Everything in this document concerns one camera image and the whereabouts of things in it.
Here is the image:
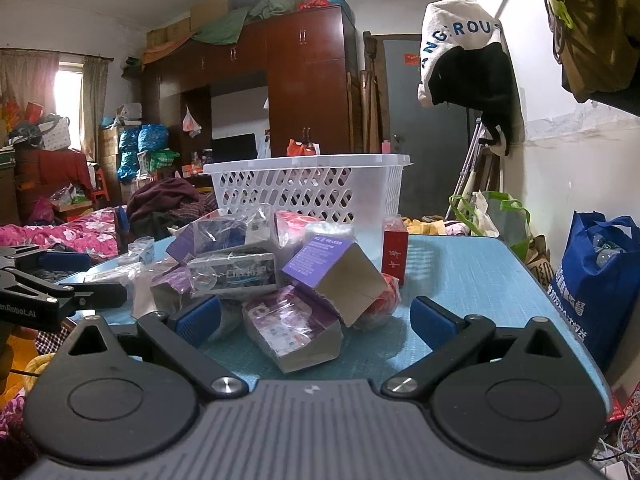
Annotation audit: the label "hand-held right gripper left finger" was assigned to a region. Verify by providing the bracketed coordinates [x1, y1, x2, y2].
[65, 296, 249, 401]

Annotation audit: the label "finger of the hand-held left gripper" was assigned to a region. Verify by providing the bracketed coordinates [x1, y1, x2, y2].
[0, 246, 97, 273]
[0, 267, 128, 308]

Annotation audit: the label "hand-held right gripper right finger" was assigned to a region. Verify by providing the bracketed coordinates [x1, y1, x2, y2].
[381, 296, 568, 401]

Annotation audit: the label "clear plastic bag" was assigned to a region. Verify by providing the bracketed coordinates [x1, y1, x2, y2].
[87, 260, 166, 318]

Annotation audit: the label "small purple packet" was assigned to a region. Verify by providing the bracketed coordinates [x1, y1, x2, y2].
[150, 267, 193, 313]

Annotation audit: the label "red round packet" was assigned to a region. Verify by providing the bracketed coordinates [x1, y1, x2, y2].
[352, 275, 401, 331]

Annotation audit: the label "grey toothpaste box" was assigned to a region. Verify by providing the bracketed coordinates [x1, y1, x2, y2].
[187, 252, 278, 298]

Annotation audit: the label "clear plastic cup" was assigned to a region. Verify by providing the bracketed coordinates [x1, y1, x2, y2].
[129, 236, 156, 263]

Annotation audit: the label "red carton box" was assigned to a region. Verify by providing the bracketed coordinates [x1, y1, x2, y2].
[381, 215, 410, 288]

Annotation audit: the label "clear packet with dark label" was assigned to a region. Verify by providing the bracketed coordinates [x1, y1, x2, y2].
[247, 210, 274, 246]

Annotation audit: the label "purple cardboard box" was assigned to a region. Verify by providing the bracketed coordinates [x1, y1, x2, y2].
[282, 234, 388, 328]

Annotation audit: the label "white tissue roll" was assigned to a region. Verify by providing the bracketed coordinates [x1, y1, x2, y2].
[303, 222, 356, 257]

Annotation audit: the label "pink packet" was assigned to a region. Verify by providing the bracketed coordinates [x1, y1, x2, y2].
[274, 210, 321, 248]

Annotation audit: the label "white plastic basket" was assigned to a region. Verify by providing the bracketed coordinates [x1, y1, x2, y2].
[202, 155, 413, 237]

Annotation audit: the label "pink floral blanket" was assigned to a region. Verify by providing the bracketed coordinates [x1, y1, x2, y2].
[0, 207, 121, 261]

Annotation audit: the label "red plastic stool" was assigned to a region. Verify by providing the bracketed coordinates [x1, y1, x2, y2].
[92, 167, 112, 206]

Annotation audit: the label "red cloth covered cabinet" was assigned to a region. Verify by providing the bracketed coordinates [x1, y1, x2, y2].
[15, 149, 93, 211]

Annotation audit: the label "yellow floral blanket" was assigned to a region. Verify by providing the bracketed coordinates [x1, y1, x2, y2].
[400, 215, 451, 236]

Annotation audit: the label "maroon clothes pile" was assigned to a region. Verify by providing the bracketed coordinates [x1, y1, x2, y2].
[126, 177, 218, 238]

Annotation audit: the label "blue patterned plastic bag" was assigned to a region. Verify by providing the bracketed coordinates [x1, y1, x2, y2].
[137, 125, 169, 153]
[117, 127, 142, 181]

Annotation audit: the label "brown paper bag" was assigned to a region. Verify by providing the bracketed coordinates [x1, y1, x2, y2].
[525, 235, 556, 286]

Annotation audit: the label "white patterned gift bag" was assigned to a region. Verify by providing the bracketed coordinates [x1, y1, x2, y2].
[40, 117, 71, 151]

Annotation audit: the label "green white tote bag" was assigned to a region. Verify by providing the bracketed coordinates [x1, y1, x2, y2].
[447, 191, 533, 261]

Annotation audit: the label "green plastic bag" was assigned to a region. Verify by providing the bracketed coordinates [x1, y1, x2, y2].
[150, 149, 181, 171]

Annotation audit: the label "beige window curtain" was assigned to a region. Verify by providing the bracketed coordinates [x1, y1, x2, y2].
[80, 56, 108, 161]
[0, 50, 61, 108]

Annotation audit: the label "blue shopping bag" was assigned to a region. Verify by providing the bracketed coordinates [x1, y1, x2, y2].
[547, 211, 640, 376]

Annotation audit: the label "metal crutches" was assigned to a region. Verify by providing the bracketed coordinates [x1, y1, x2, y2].
[460, 117, 493, 201]

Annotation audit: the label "black television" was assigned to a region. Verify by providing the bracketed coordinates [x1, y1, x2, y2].
[212, 133, 258, 163]

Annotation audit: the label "pink white plastic bag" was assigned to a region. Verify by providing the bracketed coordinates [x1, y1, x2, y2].
[182, 106, 203, 138]

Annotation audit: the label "clear bottle in bag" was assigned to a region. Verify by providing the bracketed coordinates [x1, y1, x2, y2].
[592, 232, 631, 267]

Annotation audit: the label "orange plastic bag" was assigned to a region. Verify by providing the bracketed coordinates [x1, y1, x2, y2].
[286, 139, 321, 157]

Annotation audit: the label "grey door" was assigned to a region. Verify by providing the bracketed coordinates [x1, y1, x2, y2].
[382, 34, 471, 221]

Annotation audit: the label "wooden planks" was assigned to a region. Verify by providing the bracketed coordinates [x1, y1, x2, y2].
[359, 32, 388, 153]

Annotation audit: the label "white black hanging garment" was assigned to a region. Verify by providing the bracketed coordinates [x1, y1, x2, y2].
[417, 0, 526, 157]

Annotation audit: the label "small cardboard box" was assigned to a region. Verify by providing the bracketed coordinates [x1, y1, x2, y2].
[146, 17, 192, 48]

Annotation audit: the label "brown wooden wardrobe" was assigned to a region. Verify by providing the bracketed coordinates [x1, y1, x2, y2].
[142, 5, 363, 186]

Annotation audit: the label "green cloth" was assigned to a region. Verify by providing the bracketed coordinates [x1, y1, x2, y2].
[192, 0, 301, 46]

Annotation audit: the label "large cardboard box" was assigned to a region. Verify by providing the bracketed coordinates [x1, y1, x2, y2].
[190, 0, 237, 31]

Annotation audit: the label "brown hanging bag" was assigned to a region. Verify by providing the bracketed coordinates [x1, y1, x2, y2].
[552, 0, 640, 103]

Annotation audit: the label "blue chair post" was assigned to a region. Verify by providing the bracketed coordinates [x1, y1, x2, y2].
[115, 206, 130, 256]

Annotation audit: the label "white cables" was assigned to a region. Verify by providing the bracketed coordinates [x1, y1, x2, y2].
[592, 400, 640, 466]

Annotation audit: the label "coiled rope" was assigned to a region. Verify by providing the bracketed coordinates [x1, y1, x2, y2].
[542, 0, 576, 63]

